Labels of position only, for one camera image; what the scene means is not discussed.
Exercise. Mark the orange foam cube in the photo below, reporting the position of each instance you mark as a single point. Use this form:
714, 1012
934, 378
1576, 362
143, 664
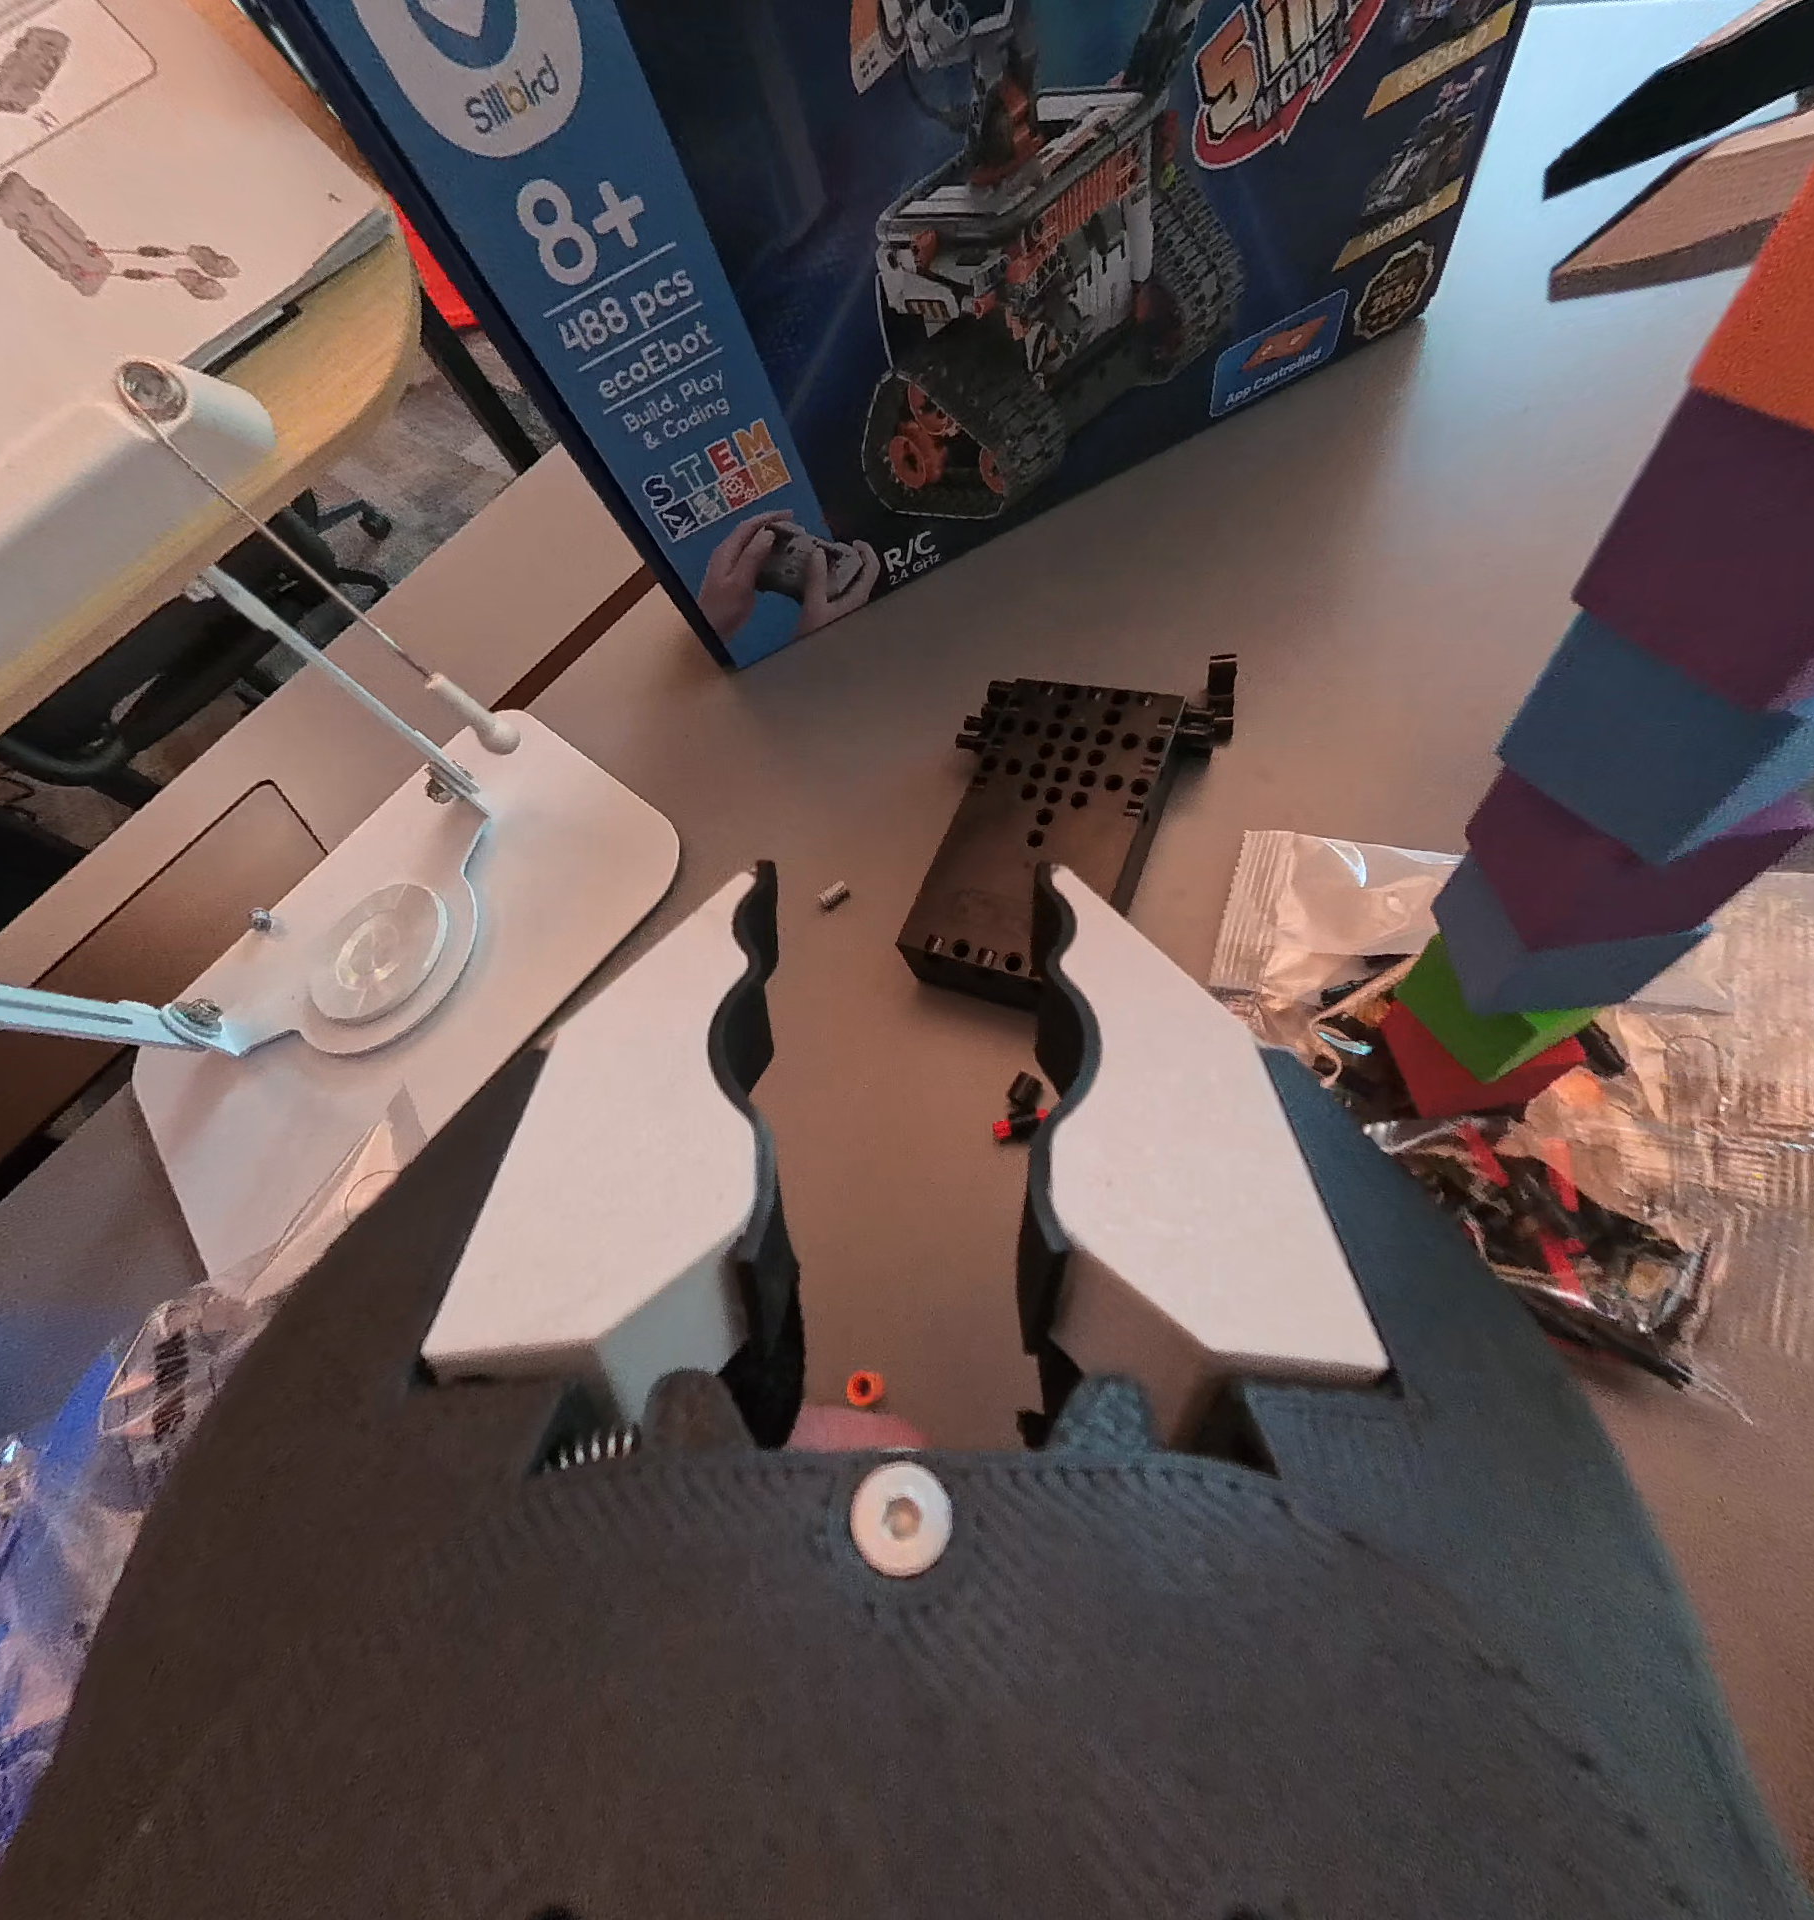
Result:
1806, 332

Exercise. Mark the red foam cube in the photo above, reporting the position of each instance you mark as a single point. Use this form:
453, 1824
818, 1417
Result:
1448, 1072

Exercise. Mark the blue toy robot box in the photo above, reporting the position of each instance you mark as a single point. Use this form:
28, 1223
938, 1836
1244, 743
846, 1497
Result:
787, 299

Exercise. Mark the white book stand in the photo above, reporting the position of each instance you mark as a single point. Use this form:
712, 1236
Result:
577, 840

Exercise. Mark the black perforated building plate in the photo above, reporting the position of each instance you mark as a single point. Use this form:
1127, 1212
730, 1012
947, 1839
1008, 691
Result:
998, 902

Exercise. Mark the clear bag of building parts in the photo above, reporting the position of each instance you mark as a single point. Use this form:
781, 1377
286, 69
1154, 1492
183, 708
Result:
1717, 1081

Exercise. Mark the black office chair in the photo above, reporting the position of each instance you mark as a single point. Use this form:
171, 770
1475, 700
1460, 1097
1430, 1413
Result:
98, 736

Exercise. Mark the white instruction booklet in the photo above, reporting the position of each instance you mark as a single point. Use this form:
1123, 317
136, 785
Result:
143, 152

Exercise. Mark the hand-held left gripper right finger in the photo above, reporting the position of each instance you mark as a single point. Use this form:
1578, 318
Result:
1201, 1200

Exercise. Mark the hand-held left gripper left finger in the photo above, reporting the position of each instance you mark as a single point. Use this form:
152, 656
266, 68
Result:
615, 1200

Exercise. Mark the purple foam cube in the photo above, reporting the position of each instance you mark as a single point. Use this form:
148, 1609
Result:
1717, 554
1568, 871

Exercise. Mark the green foam cube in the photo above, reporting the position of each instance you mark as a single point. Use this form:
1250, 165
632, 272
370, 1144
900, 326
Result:
1461, 1006

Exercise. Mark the small black red pin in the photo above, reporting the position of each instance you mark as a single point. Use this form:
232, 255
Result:
1020, 1108

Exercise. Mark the clear printed plastic bag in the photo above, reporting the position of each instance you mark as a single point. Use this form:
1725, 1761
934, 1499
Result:
53, 1516

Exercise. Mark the blue foam cube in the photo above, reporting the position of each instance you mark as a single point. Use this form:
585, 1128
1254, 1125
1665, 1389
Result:
1538, 945
1643, 751

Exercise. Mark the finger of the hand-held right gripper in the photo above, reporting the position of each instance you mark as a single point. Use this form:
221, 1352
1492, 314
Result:
1717, 91
1688, 227

